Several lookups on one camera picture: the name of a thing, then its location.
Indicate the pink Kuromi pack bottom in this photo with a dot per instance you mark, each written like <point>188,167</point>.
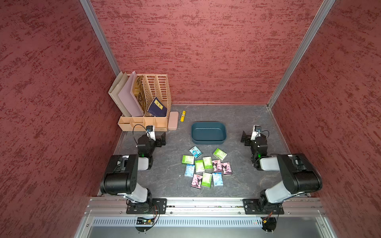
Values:
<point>196,181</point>

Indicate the beige folder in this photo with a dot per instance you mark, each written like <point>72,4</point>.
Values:
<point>116,88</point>

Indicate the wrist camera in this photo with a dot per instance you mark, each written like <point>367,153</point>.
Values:
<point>151,132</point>
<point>257,130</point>

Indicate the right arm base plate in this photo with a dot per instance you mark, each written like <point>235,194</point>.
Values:
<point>261,207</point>

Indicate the pink Kuromi tissue pack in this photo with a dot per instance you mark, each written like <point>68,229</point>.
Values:
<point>217,166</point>

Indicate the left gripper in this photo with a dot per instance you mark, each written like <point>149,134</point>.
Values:
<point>160,141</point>

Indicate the teal storage box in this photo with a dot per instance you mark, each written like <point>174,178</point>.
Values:
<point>208,133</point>

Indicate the blue tissue pack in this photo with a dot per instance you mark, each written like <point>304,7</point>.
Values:
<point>217,179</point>
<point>189,171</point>

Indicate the gold patterned book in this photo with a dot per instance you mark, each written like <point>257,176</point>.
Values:
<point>138,91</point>

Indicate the beige desk file organizer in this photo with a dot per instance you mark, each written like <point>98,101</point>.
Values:
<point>155,85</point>

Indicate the pink folder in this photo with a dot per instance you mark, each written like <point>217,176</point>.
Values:
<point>128,98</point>

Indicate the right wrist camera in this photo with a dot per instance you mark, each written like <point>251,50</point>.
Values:
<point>257,130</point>

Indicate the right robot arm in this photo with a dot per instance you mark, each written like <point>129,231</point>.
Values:
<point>298,175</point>

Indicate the aluminium front rail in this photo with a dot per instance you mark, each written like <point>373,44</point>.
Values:
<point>214,212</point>

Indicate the pink Kuromi pack right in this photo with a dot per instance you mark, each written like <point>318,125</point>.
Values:
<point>226,168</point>

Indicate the teal cartoon tissue pack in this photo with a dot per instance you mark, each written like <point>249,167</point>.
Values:
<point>195,152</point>

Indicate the blue tissue pack bottom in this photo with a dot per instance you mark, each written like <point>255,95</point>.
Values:
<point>217,179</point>

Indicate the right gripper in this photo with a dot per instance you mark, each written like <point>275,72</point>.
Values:
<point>246,138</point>

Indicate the pink eraser case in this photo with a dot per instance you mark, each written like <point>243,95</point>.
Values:
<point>173,121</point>

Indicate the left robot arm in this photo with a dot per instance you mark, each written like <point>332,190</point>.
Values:
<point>121,178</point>

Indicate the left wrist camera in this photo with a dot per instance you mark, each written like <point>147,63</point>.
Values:
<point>151,132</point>

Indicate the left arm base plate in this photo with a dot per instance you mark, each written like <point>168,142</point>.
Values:
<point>152,206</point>

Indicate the green tissue pack bottom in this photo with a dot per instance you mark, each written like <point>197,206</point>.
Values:
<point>206,180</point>

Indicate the dark blue notebook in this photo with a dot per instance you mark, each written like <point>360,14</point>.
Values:
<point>157,109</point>

